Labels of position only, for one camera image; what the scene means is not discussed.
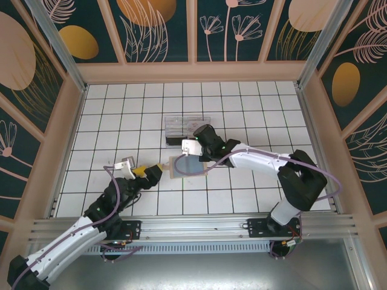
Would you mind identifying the dark panel pink flowers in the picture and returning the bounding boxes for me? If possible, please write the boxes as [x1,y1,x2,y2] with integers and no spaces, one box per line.
[195,0,278,63]

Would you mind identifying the aluminium corner post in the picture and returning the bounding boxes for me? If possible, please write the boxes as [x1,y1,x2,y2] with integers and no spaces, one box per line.
[295,0,349,90]
[25,0,89,93]

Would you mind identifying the dark panel gold oval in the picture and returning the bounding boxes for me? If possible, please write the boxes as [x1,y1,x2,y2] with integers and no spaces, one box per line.
[31,0,120,64]

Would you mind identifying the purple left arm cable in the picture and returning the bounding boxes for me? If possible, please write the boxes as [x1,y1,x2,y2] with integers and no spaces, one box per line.
[10,164,145,288]

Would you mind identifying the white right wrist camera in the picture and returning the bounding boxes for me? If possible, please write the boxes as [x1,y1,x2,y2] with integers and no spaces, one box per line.
[180,138,203,157]

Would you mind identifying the clear acrylic organizer box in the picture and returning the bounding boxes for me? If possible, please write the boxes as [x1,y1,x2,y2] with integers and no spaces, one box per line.
[164,115,212,148]

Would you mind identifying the beige leather card holder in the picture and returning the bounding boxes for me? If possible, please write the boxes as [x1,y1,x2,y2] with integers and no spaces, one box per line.
[163,155,210,179]

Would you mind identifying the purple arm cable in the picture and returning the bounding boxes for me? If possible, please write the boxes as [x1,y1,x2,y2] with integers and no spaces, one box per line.
[174,144,342,260]
[10,164,145,288]

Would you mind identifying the aluminium side rail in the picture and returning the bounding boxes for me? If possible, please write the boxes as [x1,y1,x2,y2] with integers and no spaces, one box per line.
[293,81,346,214]
[47,85,89,219]

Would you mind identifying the aluminium front rail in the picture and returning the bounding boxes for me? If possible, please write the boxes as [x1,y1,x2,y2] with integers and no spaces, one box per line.
[28,213,363,242]

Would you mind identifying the dark green VIP card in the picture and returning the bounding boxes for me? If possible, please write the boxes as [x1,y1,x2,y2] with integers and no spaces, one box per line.
[166,135,189,147]

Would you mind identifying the dark panel orange circle leaves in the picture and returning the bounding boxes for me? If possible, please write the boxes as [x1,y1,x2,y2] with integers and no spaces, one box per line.
[108,0,191,63]

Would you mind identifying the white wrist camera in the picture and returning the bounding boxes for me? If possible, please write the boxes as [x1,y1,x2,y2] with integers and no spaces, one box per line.
[115,156,137,179]
[180,138,203,157]

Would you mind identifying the white slotted cable duct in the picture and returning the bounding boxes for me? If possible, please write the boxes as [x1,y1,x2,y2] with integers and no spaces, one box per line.
[87,242,273,255]

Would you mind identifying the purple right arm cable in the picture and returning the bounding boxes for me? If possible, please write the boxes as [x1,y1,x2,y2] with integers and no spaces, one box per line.
[174,144,342,260]

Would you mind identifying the dark panel beige circle gold lines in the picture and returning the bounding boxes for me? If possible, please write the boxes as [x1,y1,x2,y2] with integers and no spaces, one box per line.
[265,0,337,62]

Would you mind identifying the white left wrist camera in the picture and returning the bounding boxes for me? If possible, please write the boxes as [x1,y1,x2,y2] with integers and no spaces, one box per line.
[115,156,137,179]

